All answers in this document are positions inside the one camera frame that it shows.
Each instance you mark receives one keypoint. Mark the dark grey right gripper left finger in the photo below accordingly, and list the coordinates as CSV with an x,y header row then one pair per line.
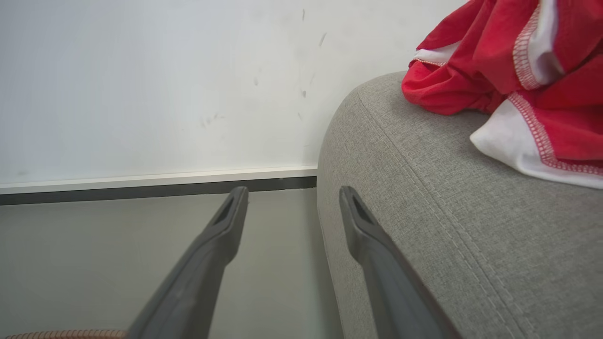
x,y
198,278

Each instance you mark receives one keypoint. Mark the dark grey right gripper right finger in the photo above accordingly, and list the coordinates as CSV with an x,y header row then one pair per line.
x,y
386,278

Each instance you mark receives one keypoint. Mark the red garment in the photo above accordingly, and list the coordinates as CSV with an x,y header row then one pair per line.
x,y
527,80

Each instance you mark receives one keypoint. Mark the grey fabric sofa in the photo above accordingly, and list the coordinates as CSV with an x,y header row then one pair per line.
x,y
471,235

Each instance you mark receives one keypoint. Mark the white and black baseboard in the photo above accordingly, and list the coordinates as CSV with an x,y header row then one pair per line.
x,y
150,186

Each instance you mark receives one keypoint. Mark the white perforated laundry basket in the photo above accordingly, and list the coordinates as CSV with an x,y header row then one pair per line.
x,y
66,334

